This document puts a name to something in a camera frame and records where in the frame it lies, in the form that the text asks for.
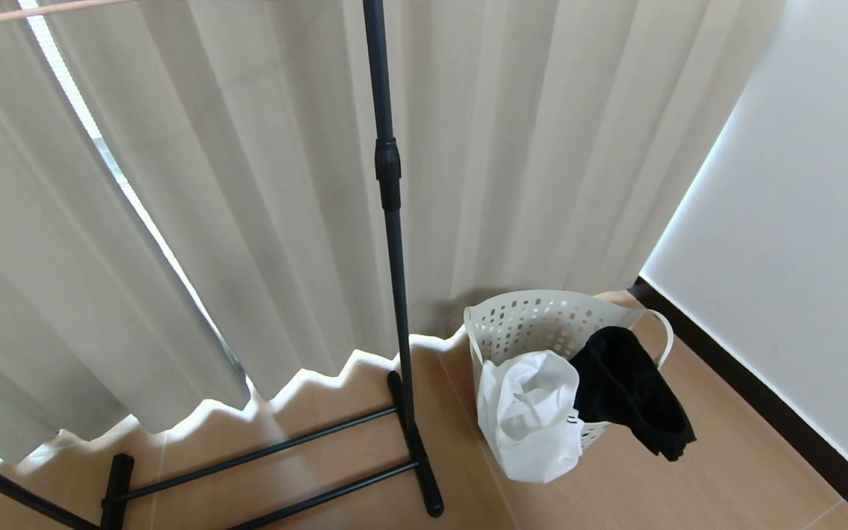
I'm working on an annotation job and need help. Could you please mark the beige curtain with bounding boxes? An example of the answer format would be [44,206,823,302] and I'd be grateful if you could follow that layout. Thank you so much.
[0,0,787,466]

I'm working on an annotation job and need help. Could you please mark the black shorts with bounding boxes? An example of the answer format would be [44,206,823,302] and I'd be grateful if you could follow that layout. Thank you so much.
[570,326,697,462]

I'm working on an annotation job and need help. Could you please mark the black clothes rack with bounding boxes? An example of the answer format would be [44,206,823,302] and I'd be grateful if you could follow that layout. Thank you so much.
[0,0,445,530]

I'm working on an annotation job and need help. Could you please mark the white laundry basket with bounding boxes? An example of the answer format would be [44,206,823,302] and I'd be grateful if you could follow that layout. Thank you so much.
[464,289,675,451]

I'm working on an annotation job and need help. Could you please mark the white printed t-shirt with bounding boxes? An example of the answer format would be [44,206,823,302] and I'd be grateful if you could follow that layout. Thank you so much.
[476,350,585,484]

